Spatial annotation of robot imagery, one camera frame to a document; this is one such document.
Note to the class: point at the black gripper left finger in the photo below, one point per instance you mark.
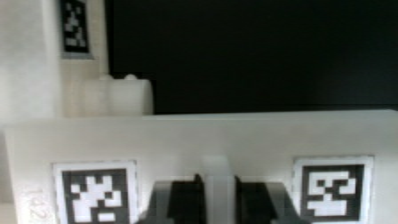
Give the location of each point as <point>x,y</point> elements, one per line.
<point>177,203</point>

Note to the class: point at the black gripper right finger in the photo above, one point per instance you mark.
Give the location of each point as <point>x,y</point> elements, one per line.
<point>264,204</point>

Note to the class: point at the white door panel with tags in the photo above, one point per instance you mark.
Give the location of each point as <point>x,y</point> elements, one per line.
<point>168,141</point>

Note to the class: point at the white cabinet body box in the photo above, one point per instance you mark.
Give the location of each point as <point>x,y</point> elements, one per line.
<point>56,81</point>

